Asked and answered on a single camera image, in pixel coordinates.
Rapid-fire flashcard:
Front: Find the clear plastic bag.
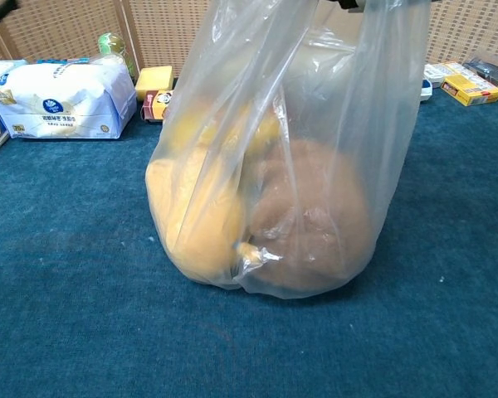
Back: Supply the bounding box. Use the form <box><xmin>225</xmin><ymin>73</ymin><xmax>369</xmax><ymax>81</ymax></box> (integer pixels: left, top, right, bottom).
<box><xmin>144</xmin><ymin>0</ymin><xmax>431</xmax><ymax>300</ymax></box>

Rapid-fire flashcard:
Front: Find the round brown bread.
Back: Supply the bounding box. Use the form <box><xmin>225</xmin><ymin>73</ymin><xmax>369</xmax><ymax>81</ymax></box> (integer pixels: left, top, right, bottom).
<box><xmin>247</xmin><ymin>138</ymin><xmax>373</xmax><ymax>298</ymax></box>

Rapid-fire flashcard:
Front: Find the yellow red box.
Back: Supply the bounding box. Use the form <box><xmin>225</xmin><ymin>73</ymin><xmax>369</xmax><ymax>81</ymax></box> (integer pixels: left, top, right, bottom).
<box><xmin>441</xmin><ymin>74</ymin><xmax>498</xmax><ymax>107</ymax></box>

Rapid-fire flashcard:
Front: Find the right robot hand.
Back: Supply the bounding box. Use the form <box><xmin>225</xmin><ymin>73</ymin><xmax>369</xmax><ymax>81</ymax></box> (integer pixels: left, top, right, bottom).
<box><xmin>339</xmin><ymin>0</ymin><xmax>432</xmax><ymax>12</ymax></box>

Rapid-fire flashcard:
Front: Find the yellow biscuit box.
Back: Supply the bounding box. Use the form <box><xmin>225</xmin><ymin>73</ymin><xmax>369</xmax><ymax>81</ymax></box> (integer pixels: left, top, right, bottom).
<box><xmin>172</xmin><ymin>103</ymin><xmax>281</xmax><ymax>157</ymax></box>

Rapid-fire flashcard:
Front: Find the blue cookie pack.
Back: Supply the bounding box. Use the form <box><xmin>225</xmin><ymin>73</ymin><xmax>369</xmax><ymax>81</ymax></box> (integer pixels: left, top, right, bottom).
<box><xmin>36</xmin><ymin>57</ymin><xmax>92</xmax><ymax>66</ymax></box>

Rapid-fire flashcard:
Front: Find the brown panda cookie box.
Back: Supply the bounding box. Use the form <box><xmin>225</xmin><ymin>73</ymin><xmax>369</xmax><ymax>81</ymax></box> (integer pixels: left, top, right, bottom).
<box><xmin>140</xmin><ymin>89</ymin><xmax>175</xmax><ymax>122</ymax></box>

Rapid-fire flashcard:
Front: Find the dark toothbrush packet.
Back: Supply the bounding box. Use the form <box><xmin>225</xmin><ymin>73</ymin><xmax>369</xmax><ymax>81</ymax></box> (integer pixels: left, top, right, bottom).
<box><xmin>463</xmin><ymin>56</ymin><xmax>498</xmax><ymax>103</ymax></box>

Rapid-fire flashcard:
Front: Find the wicker folding screen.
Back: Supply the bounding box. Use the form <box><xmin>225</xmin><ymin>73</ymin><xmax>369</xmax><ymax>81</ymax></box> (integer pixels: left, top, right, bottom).
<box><xmin>0</xmin><ymin>0</ymin><xmax>498</xmax><ymax>67</ymax></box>

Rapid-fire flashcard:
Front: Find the white blue tissue pack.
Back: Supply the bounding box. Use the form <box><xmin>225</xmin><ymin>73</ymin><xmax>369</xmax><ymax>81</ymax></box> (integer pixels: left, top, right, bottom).
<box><xmin>0</xmin><ymin>61</ymin><xmax>138</xmax><ymax>140</ymax></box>

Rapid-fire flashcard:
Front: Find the green bottle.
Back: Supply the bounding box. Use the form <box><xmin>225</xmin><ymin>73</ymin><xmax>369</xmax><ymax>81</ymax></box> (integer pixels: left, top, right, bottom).
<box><xmin>98</xmin><ymin>32</ymin><xmax>136</xmax><ymax>78</ymax></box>

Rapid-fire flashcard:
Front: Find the blue tablecloth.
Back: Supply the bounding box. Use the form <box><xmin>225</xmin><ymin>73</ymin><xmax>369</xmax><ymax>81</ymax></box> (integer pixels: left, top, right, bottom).
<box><xmin>0</xmin><ymin>89</ymin><xmax>498</xmax><ymax>398</ymax></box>

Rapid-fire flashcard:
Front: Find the long yellow bread loaf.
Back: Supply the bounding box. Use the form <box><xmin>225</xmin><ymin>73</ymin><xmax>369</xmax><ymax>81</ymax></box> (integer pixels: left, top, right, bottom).
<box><xmin>144</xmin><ymin>144</ymin><xmax>246</xmax><ymax>285</ymax></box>

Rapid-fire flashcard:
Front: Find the small white box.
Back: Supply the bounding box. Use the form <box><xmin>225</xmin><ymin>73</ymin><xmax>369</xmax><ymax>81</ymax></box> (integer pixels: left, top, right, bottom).
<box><xmin>422</xmin><ymin>63</ymin><xmax>447</xmax><ymax>84</ymax></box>

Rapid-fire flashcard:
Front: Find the yellow sponge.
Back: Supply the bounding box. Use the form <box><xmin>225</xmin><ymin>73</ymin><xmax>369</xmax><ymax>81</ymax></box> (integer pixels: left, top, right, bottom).
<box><xmin>134</xmin><ymin>65</ymin><xmax>175</xmax><ymax>103</ymax></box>

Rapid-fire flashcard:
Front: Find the white yellow-edged box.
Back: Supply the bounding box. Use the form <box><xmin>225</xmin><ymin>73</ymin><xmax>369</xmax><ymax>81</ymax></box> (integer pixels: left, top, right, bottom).
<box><xmin>442</xmin><ymin>61</ymin><xmax>482</xmax><ymax>80</ymax></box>

